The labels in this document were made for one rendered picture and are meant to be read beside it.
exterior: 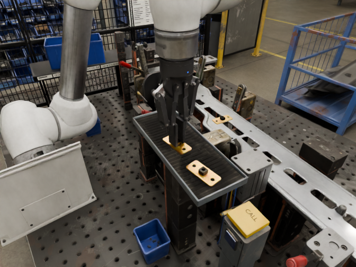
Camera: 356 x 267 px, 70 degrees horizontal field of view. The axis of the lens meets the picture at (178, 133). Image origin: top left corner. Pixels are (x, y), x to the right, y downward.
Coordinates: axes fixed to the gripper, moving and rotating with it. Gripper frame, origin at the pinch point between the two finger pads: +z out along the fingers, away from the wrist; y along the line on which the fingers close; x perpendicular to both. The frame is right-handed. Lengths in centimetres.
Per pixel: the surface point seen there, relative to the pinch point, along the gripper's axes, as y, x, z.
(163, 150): 4.3, -0.1, 4.1
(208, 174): 1.5, 13.6, 3.8
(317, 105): -240, -52, 104
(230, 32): -285, -224, 69
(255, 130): -42.2, -3.0, 20.1
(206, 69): -62, -52, 16
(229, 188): 0.6, 19.4, 4.1
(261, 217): 1.5, 28.5, 4.1
